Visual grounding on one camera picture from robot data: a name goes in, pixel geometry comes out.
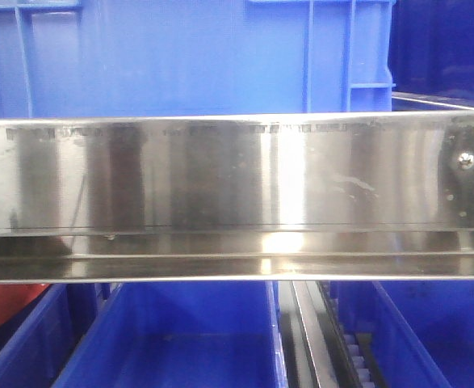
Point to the blue bin front centre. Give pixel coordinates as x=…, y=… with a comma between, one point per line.
x=182, y=334

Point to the blue bin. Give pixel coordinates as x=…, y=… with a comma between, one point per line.
x=182, y=334
x=36, y=342
x=422, y=332

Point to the blue bin front right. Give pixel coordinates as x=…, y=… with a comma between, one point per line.
x=422, y=332

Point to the large blue crate upper shelf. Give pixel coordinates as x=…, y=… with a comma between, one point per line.
x=185, y=58

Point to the blue bin left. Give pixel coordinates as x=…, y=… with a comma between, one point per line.
x=36, y=342

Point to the metal roller track divider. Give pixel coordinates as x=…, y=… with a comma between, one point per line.
x=317, y=350

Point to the dark blue crate upper right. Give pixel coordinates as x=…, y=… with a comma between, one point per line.
x=432, y=49

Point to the red plastic package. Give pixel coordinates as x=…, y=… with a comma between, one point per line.
x=13, y=298

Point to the stainless steel shelf rail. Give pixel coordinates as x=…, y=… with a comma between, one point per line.
x=332, y=196

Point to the shelf rail screw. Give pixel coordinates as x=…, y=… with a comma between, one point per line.
x=465, y=160

